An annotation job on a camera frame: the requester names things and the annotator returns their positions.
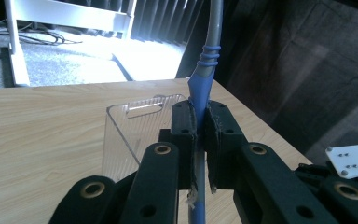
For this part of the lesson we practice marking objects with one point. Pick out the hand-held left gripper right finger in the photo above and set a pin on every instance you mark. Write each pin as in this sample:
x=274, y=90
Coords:
x=220, y=127

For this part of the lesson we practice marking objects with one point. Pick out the blue toothbrush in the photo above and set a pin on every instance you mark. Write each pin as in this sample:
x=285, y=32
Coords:
x=200, y=90

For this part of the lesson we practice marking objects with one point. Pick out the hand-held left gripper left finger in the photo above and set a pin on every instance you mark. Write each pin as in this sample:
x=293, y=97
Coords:
x=183, y=124

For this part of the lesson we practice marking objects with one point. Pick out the clear plastic container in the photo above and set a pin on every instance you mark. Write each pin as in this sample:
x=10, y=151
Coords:
x=127, y=137

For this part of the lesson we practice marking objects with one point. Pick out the white metal table frame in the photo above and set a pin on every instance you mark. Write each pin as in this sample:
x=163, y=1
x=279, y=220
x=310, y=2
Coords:
x=71, y=15

